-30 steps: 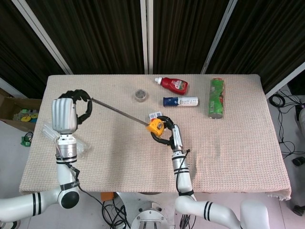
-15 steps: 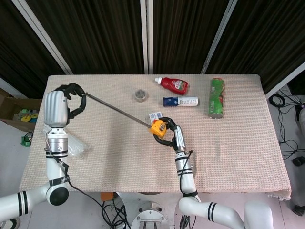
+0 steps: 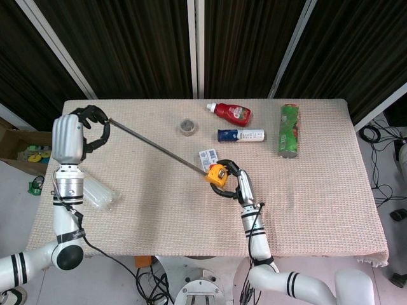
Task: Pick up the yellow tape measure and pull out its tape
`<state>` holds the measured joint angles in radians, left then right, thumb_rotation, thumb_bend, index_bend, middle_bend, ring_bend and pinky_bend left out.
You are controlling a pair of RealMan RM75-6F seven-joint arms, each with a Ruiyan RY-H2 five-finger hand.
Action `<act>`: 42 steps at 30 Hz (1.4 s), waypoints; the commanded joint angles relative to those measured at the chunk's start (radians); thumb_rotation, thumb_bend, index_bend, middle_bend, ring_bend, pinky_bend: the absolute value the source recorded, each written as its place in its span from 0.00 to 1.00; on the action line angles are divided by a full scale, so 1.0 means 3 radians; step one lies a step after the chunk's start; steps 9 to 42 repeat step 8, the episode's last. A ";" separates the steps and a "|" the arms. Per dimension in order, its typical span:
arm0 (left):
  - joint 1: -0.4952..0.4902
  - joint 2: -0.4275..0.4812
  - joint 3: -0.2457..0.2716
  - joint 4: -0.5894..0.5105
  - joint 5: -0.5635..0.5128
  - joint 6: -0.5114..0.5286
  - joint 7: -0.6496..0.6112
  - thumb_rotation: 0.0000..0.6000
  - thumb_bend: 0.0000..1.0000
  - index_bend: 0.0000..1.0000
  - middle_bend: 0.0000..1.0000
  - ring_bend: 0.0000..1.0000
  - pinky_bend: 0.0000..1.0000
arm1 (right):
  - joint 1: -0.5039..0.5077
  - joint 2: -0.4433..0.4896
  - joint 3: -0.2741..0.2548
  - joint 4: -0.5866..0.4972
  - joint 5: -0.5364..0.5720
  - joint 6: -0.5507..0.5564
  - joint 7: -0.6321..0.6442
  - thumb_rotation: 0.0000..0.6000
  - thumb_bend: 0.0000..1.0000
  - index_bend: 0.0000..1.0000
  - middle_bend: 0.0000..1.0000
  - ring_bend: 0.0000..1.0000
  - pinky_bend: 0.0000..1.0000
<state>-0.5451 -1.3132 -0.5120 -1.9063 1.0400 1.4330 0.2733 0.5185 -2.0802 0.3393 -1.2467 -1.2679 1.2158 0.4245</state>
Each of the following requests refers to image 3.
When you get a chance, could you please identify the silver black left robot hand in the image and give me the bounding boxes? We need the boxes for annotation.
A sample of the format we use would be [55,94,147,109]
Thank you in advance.
[52,104,111,166]

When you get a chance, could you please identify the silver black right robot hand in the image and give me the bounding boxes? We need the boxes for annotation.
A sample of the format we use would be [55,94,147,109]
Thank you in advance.
[209,159,257,207]

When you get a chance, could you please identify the yellow tape measure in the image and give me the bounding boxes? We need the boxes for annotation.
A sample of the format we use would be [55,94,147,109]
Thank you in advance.
[107,117,229,186]

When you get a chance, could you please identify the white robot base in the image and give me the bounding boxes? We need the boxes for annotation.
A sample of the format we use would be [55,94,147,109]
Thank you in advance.
[154,255,252,305]

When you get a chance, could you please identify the clear tape roll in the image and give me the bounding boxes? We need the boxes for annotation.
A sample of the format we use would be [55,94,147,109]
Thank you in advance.
[177,118,198,136]

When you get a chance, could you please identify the colourful toy parts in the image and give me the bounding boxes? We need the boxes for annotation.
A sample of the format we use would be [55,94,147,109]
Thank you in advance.
[18,144,52,165]

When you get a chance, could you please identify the small white printed box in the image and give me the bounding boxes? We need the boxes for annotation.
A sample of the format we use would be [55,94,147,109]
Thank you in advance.
[198,148,221,172]

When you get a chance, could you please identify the brown cardboard box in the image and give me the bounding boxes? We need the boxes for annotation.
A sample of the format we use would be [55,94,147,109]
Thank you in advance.
[0,117,57,175]

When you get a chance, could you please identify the blue and white bottle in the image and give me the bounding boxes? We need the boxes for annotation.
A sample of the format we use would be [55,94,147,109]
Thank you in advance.
[217,128,266,144]

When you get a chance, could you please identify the green plastic object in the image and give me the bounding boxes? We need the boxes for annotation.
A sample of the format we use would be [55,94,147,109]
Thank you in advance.
[27,175,45,195]

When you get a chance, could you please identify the bundle of clear glue sticks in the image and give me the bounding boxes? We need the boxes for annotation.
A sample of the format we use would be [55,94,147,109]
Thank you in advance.
[81,173,121,211]

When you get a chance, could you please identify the green chips can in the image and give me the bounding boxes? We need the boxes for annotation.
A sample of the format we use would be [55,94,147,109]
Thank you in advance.
[278,103,301,159]

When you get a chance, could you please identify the red ketchup bottle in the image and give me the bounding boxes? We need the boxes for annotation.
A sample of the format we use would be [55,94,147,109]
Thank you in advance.
[205,102,252,127]

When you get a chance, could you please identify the beige woven tablecloth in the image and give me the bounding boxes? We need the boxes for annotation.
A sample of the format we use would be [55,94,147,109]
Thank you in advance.
[25,98,390,267]

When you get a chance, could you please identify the white partition post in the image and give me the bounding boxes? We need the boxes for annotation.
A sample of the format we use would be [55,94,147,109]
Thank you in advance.
[15,0,98,100]
[354,81,407,133]
[268,0,316,98]
[186,0,206,99]

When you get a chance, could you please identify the black cable bundle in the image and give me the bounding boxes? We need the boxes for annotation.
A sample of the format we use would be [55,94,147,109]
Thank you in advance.
[135,266,175,305]
[238,257,265,305]

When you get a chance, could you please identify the long black floor cable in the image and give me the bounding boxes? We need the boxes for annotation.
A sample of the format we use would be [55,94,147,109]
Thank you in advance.
[368,126,407,220]

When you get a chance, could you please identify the coiled black cable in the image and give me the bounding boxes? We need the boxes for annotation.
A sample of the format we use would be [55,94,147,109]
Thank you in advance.
[360,125,382,143]

